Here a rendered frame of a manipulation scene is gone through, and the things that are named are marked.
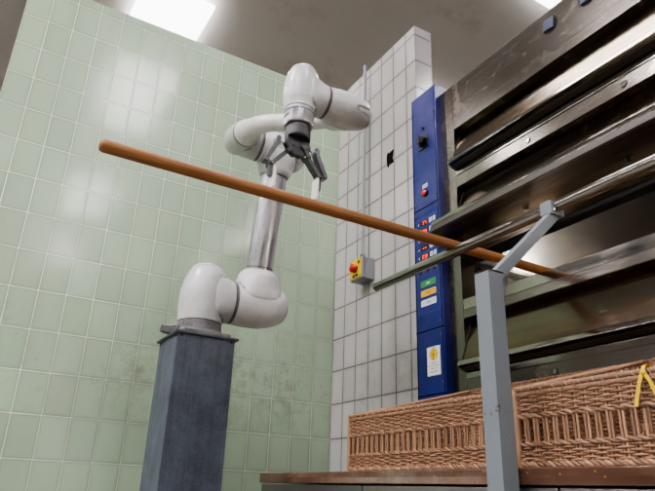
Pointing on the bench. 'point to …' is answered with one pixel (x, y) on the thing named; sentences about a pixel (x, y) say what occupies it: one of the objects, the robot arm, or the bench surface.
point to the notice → (434, 360)
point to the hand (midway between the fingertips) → (293, 191)
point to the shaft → (295, 200)
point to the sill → (575, 267)
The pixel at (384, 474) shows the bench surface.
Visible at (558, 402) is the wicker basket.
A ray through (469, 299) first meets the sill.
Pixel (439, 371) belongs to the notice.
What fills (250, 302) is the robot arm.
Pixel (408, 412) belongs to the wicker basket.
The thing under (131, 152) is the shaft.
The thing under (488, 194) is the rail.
